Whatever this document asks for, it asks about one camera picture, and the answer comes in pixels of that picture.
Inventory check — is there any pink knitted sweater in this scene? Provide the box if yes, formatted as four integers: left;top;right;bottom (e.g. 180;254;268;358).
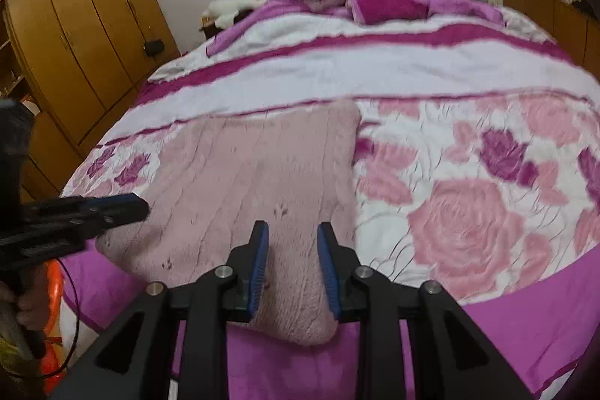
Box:
96;99;363;347

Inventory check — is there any person's left hand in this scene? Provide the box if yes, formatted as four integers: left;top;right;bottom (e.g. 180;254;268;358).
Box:
0;280;51;331

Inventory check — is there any white plush pillow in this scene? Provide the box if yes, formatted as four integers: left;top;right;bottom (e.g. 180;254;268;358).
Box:
201;0;263;28

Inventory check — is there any wooden side cabinet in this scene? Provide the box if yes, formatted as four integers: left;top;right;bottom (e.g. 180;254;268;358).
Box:
501;0;600;77

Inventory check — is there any thin dark cable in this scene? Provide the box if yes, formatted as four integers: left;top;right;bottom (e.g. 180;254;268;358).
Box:
9;259;81;379

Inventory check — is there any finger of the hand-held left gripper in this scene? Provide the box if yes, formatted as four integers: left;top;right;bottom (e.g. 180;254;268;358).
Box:
79;194;151;228

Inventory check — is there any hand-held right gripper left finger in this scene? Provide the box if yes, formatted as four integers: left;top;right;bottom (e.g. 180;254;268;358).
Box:
49;220;271;400

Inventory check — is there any wooden wardrobe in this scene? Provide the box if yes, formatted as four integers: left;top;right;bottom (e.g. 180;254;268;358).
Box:
0;0;181;204

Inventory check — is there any orange plastic object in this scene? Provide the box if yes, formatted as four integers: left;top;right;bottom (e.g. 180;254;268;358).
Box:
40;262;80;388

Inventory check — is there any floral purple white bedspread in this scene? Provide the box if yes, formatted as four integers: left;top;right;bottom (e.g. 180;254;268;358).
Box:
61;0;600;400

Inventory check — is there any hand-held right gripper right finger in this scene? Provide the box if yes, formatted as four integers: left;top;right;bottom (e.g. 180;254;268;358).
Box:
317;222;533;400

